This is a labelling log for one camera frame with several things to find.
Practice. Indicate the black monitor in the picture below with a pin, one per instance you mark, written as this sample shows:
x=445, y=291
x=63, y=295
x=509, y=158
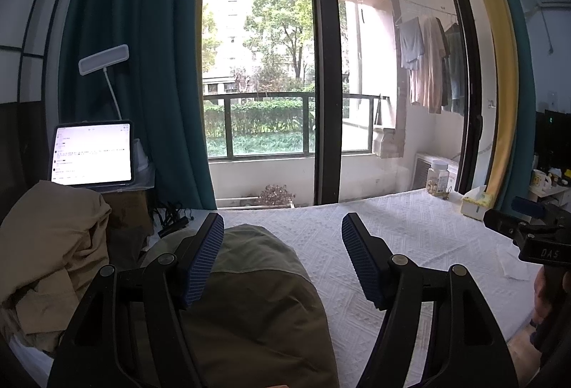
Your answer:
x=552, y=140

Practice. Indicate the hanging laundry clothes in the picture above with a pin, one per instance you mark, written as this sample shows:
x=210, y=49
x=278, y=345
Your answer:
x=433, y=55

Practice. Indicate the clear plastic jar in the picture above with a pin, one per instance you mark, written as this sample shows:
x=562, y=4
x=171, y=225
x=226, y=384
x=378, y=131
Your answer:
x=437, y=179

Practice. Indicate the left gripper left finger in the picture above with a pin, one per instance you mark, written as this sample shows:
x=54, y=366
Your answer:
x=99, y=347

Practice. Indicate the balcony railing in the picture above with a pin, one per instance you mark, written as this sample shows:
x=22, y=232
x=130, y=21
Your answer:
x=251, y=126

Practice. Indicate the white bar lamp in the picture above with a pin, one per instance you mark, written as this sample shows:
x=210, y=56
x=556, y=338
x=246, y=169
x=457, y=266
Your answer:
x=102, y=61

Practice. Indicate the teal left curtain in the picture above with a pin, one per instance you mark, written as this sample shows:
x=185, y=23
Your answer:
x=158, y=88

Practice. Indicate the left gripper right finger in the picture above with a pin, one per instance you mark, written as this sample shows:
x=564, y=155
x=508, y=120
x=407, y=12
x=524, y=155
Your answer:
x=466, y=346

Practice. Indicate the white mug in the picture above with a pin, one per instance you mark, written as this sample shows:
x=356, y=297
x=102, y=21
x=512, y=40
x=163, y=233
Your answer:
x=540, y=181

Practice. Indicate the black window frame post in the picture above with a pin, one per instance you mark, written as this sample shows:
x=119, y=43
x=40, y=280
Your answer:
x=328, y=101

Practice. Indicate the glowing tablet screen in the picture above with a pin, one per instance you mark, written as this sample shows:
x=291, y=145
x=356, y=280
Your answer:
x=94, y=154

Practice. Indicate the brown cardboard box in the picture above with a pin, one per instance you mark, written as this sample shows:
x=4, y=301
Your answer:
x=129, y=209

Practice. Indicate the person right hand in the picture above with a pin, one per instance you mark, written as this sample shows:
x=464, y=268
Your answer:
x=546, y=286

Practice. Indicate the yellow tissue box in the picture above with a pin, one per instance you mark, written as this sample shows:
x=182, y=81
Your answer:
x=476, y=203

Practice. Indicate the beige garment pile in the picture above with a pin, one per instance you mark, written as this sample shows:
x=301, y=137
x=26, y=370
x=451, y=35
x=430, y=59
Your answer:
x=53, y=243

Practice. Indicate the dried potted plant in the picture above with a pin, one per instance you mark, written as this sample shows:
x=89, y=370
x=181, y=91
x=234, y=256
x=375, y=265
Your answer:
x=276, y=195

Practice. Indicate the white bed cover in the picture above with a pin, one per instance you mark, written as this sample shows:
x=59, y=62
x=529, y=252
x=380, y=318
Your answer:
x=227, y=307

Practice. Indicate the olive green jacket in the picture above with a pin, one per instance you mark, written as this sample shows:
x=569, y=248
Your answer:
x=260, y=321

